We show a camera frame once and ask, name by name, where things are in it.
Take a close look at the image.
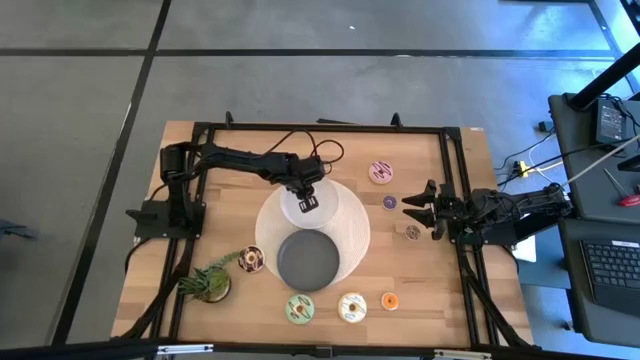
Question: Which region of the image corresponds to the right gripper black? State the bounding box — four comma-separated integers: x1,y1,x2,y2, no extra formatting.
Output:
401,179,471,241

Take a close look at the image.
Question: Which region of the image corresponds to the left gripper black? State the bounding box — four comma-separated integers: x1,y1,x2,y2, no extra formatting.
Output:
285,154,329,214

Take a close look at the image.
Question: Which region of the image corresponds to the large chocolate iced donut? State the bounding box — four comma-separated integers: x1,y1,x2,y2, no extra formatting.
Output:
237,245,266,274

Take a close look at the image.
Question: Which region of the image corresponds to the large green iced donut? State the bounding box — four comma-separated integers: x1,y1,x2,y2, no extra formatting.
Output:
285,293,316,325

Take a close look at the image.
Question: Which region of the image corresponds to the large white iced donut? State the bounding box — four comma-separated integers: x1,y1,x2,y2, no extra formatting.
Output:
337,292,368,324

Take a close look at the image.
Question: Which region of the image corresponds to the round white plate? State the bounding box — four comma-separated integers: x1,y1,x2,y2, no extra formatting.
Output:
279,177,340,230

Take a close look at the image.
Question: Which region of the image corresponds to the round white woven placemat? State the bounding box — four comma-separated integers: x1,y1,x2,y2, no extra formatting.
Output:
254,178,372,287

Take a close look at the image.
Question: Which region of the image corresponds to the large pink iced donut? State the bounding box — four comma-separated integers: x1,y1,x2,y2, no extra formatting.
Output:
368,160,394,185

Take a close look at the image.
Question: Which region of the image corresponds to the round dark grey plate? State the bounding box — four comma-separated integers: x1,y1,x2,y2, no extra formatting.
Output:
276,228,341,293

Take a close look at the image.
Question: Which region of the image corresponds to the small green potted plant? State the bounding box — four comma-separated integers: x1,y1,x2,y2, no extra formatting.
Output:
177,251,242,305

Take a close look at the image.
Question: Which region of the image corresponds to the dark grey desk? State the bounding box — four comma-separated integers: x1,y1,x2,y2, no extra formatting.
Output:
548,92,640,347

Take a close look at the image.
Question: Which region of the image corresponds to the black computer keyboard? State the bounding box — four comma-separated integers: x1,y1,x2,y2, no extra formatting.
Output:
579,239,640,317

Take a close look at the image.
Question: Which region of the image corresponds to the black power adapter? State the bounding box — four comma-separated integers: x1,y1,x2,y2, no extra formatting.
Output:
595,98,627,145

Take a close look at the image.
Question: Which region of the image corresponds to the black slanted pole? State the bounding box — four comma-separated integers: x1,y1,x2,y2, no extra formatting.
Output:
568,42,640,112

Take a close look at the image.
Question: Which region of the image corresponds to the black crossbar with silver brackets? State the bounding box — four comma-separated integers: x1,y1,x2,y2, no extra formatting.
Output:
0,337,640,360

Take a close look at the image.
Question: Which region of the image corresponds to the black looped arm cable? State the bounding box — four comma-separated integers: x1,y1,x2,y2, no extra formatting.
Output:
264,128,346,176

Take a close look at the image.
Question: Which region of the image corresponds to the black aluminium table frame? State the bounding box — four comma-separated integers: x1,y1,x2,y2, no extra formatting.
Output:
112,110,539,351

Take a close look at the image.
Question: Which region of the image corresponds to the white cable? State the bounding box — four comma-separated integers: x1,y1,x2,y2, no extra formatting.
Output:
563,132,640,190

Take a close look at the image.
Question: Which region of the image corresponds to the red handled screwdriver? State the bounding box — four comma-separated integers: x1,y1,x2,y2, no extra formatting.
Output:
603,168,640,208

